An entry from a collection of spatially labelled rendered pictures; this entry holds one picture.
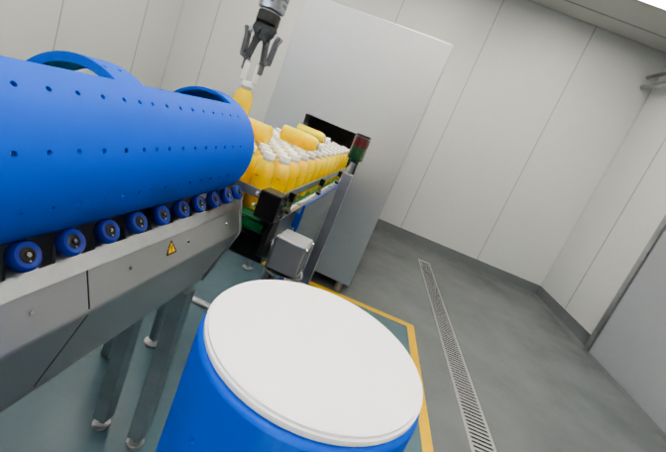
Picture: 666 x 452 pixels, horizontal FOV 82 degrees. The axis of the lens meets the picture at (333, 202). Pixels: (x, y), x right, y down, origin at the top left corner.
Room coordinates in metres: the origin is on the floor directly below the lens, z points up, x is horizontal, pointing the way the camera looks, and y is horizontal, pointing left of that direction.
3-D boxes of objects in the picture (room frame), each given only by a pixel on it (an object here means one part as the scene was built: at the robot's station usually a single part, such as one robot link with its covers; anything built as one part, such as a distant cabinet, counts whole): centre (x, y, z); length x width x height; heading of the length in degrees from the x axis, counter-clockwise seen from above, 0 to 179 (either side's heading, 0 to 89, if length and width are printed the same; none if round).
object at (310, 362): (0.42, -0.05, 1.03); 0.28 x 0.28 x 0.01
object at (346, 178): (1.48, -0.02, 0.55); 0.04 x 0.04 x 1.10; 83
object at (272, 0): (1.33, 0.42, 1.54); 0.09 x 0.09 x 0.06
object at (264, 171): (1.25, 0.25, 0.99); 0.07 x 0.07 x 0.19
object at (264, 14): (1.33, 0.42, 1.47); 0.08 x 0.07 x 0.09; 82
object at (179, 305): (1.07, 0.33, 0.31); 0.06 x 0.06 x 0.63; 83
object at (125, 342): (1.08, 0.47, 0.31); 0.06 x 0.06 x 0.63; 83
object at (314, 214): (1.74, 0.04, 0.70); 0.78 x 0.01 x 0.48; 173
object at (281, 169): (1.30, 0.21, 0.99); 0.07 x 0.07 x 0.19
